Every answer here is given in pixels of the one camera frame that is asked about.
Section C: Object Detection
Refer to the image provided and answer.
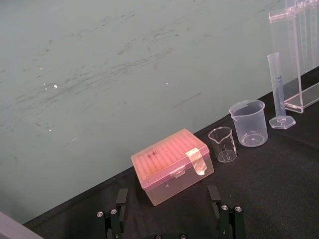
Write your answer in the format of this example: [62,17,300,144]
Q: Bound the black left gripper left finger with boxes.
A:
[96,188,129,239]

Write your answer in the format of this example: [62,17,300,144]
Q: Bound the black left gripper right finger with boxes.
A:
[207,185,247,239]

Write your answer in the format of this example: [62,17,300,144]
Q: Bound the small clear glass beaker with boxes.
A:
[208,126,238,163]

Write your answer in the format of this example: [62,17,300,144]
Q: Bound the large translucent plastic beaker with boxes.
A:
[229,100,269,148]

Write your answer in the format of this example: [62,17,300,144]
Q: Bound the clear acrylic tube rack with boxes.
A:
[268,0,319,114]

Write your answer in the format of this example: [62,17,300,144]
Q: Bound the clear thin glass tube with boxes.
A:
[296,0,314,73]

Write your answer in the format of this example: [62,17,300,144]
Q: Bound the black table cloth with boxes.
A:
[22,66,319,239]

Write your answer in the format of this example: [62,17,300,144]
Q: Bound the pink plastic pipette tip box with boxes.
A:
[130,128,215,207]

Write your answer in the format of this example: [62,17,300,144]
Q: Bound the grey box corner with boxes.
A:
[0,211,37,239]

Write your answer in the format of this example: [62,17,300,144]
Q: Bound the clear plastic graduated cylinder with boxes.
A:
[267,52,297,129]

